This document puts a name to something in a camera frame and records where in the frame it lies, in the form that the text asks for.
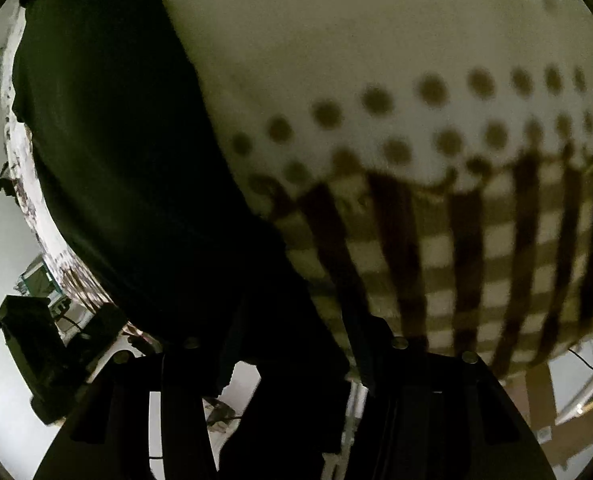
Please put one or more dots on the floral bed sheet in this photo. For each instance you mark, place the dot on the floral bed sheet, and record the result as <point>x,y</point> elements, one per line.
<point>376,35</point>

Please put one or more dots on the green plastic crate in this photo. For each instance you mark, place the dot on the green plastic crate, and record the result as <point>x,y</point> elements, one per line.
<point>39,282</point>

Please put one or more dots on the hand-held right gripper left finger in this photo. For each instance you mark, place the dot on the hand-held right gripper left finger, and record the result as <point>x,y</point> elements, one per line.
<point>186,390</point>

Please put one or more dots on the dark striped sweater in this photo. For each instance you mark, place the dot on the dark striped sweater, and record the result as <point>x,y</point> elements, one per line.
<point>126,160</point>

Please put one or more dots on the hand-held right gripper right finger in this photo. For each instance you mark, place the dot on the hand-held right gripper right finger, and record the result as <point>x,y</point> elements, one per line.
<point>406,400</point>

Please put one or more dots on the brown cardboard sheet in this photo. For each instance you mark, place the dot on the brown cardboard sheet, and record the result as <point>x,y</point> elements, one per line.
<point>539,395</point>

